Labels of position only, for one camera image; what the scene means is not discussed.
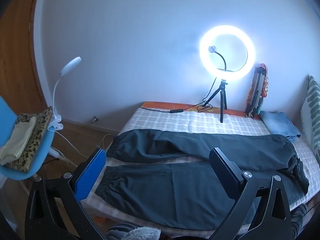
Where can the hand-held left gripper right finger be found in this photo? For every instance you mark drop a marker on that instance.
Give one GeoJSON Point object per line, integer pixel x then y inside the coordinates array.
{"type": "Point", "coordinates": [225, 170]}

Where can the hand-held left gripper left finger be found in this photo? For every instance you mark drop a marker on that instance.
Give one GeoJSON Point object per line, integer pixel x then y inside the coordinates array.
{"type": "Point", "coordinates": [91, 175]}

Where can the dark grey pants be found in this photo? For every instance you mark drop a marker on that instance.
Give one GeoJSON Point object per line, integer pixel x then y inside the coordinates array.
{"type": "Point", "coordinates": [175, 192]}

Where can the white power strip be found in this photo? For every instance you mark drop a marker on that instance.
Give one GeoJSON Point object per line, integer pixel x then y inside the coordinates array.
{"type": "Point", "coordinates": [56, 153]}

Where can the beige checked blanket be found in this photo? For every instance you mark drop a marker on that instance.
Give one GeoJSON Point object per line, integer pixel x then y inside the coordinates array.
{"type": "Point", "coordinates": [200, 122]}

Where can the metal door stopper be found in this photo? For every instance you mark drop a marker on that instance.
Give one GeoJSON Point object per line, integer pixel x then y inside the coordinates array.
{"type": "Point", "coordinates": [94, 120]}

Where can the grey striped fuzzy cloth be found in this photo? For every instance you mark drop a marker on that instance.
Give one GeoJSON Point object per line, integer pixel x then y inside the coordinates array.
{"type": "Point", "coordinates": [120, 231]}
{"type": "Point", "coordinates": [300, 220]}

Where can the black tripod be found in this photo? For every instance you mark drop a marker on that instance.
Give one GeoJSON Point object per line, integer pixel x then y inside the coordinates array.
{"type": "Point", "coordinates": [221, 105]}

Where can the leopard print cloth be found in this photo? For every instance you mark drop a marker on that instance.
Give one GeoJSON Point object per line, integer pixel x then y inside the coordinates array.
{"type": "Point", "coordinates": [35, 140]}

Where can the folded blue jeans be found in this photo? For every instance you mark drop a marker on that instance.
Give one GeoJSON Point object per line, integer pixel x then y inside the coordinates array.
{"type": "Point", "coordinates": [277, 123]}

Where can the beige folded cloth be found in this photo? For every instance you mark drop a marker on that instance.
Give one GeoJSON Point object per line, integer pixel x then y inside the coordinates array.
{"type": "Point", "coordinates": [17, 140]}

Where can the colourful folded chair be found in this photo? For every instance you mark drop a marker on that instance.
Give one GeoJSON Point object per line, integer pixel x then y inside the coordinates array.
{"type": "Point", "coordinates": [257, 85]}

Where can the orange bedsheet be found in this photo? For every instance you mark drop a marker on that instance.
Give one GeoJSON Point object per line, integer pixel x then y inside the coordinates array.
{"type": "Point", "coordinates": [160, 104]}

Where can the blue chair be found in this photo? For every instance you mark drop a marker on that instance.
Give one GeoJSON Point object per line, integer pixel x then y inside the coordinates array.
{"type": "Point", "coordinates": [7, 120]}

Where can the green patterned pillow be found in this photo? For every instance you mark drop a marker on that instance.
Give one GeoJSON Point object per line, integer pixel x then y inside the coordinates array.
{"type": "Point", "coordinates": [312, 110]}

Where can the white clip lamp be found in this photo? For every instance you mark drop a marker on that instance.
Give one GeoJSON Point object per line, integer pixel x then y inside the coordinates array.
{"type": "Point", "coordinates": [71, 65]}

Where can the black gooseneck phone holder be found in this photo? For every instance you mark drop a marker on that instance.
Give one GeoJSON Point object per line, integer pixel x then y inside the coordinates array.
{"type": "Point", "coordinates": [223, 57]}

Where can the wooden door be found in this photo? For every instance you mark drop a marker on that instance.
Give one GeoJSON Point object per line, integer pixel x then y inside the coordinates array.
{"type": "Point", "coordinates": [17, 55]}

